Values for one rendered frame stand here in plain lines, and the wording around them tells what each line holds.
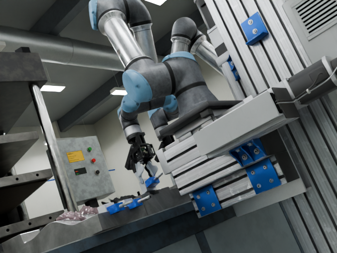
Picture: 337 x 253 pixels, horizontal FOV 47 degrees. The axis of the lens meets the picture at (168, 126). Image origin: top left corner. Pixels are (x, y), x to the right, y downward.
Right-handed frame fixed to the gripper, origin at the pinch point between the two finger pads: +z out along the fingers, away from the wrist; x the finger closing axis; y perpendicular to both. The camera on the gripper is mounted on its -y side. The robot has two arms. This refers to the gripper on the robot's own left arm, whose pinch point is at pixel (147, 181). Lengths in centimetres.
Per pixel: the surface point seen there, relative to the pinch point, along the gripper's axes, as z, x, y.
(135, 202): 12.2, -16.8, 10.6
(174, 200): 10.1, 9.4, 1.4
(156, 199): 8.7, 0.2, 1.6
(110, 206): 13.0, -27.9, 11.9
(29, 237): 7.7, -42.6, -24.0
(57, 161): -46, -4, -66
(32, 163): -380, 251, -697
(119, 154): -388, 492, -682
